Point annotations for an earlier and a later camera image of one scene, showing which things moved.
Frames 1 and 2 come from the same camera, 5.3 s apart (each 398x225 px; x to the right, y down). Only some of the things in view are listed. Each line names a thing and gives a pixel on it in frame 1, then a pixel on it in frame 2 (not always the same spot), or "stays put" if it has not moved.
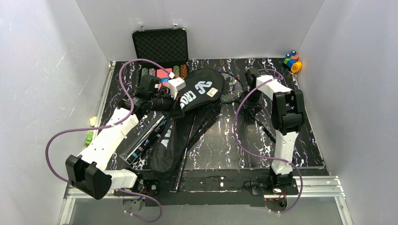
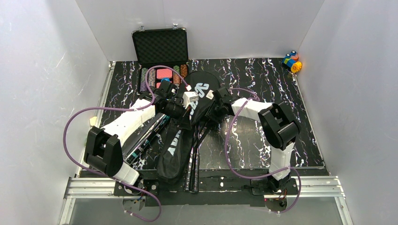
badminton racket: [233, 93] -> [196, 163]
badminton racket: [179, 176] -> [191, 179]
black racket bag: [200, 93] stays put
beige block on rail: [92, 121] stays put
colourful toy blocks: [291, 60] stays put
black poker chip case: [168, 46] stays put
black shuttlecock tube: [145, 138] stays put
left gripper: [169, 101] -> [183, 112]
